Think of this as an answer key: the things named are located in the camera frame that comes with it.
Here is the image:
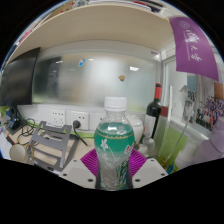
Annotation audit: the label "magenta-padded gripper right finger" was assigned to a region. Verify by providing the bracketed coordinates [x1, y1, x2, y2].
[126, 148, 169, 190]

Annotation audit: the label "lavender plastic water bottle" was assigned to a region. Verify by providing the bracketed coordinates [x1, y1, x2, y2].
[196, 116, 224, 164]

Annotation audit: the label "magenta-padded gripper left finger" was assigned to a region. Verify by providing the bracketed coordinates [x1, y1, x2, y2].
[59, 148, 101, 190]

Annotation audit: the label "green-labelled clear drink bottle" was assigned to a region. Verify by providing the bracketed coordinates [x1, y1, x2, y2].
[93, 96, 136, 192]

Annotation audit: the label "dark wine bottle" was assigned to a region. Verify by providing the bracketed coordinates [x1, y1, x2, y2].
[143, 83, 163, 139]

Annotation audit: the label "black plug with cable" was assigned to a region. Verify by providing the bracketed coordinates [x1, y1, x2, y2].
[71, 120, 89, 147]

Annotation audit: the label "purple hanging banner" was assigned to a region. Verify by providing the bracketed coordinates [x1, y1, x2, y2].
[168, 16, 220, 82]

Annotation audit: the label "green glass vase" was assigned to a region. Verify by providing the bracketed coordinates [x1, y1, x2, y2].
[156, 126, 188, 168]

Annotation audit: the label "blue desk device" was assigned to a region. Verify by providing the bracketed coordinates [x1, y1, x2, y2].
[7, 118, 19, 131]

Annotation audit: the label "black computer monitor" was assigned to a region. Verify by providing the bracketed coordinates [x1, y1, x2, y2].
[0, 47, 42, 108]

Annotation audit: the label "framed group photo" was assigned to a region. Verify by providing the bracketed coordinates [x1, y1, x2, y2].
[196, 96, 224, 131]

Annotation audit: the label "tangled black cables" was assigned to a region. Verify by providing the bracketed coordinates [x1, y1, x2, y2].
[16, 113, 38, 144]

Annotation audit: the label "grey metal laptop stand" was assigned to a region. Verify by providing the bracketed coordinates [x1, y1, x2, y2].
[28, 120, 80, 173]

